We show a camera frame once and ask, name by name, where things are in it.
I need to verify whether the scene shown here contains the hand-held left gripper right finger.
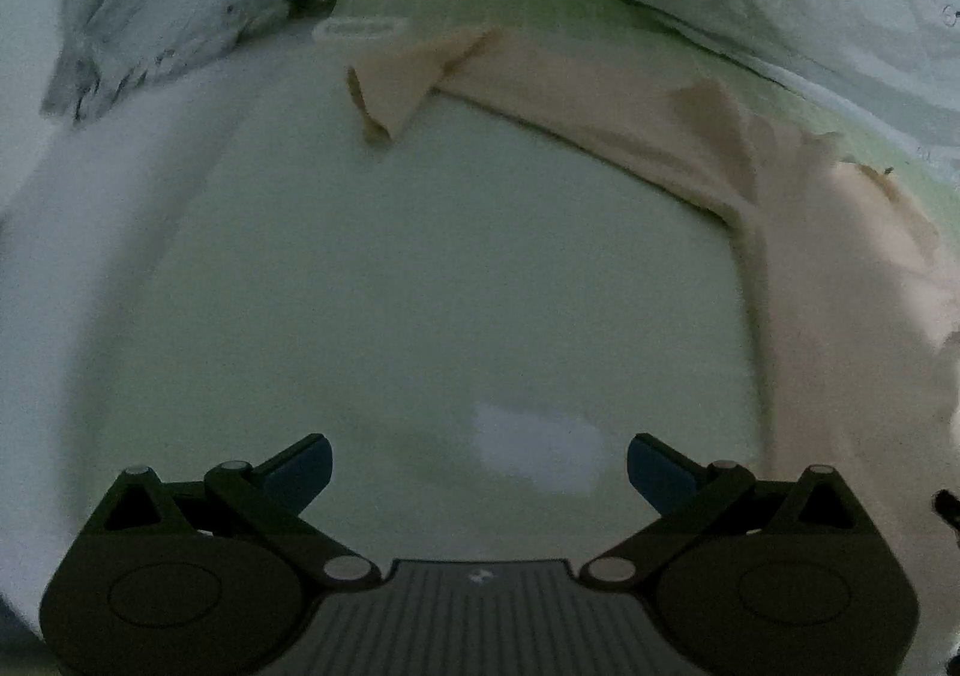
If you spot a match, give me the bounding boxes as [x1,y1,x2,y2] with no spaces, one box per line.
[581,433,880,587]

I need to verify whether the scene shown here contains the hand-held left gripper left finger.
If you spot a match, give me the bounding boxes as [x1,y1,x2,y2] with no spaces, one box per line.
[79,433,381,591]

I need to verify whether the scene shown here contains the white carrot printed blanket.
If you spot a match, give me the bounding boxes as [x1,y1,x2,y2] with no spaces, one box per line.
[266,0,960,183]

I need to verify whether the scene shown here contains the beige garment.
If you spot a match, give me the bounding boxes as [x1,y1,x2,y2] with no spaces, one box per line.
[346,25,960,651]

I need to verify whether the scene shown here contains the grey crumpled clothes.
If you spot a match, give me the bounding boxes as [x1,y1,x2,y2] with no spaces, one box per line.
[41,0,352,123]

